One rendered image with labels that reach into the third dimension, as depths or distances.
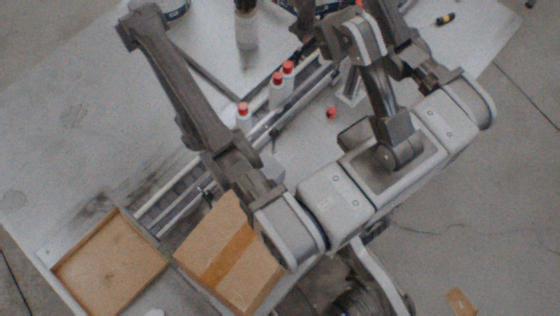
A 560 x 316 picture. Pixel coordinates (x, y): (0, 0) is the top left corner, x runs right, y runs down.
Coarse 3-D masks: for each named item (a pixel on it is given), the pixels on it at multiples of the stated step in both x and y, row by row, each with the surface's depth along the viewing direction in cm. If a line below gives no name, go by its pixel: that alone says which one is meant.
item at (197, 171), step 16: (400, 0) 197; (320, 64) 181; (304, 80) 178; (320, 80) 179; (256, 112) 171; (192, 176) 160; (176, 192) 158; (192, 192) 158; (160, 208) 155; (176, 208) 156; (144, 224) 153; (160, 224) 153
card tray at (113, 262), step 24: (120, 216) 158; (96, 240) 154; (120, 240) 155; (144, 240) 155; (72, 264) 150; (96, 264) 151; (120, 264) 151; (144, 264) 152; (168, 264) 152; (72, 288) 147; (96, 288) 148; (120, 288) 148; (144, 288) 148; (96, 312) 145; (120, 312) 145
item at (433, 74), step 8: (424, 64) 110; (432, 64) 109; (416, 72) 111; (424, 72) 109; (432, 72) 108; (440, 72) 108; (448, 72) 107; (456, 72) 106; (416, 80) 112; (424, 80) 109; (432, 80) 108; (440, 80) 105; (448, 80) 105; (424, 88) 110; (432, 88) 107; (424, 96) 111
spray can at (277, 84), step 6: (276, 72) 154; (276, 78) 153; (282, 78) 154; (270, 84) 157; (276, 84) 155; (282, 84) 157; (270, 90) 159; (276, 90) 157; (282, 90) 158; (270, 96) 163; (276, 96) 160; (282, 96) 162; (270, 102) 166; (276, 102) 164; (270, 108) 169; (282, 108) 170
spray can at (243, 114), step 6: (240, 102) 149; (240, 108) 148; (246, 108) 148; (240, 114) 150; (246, 114) 151; (240, 120) 152; (246, 120) 152; (240, 126) 155; (246, 126) 155; (246, 132) 159
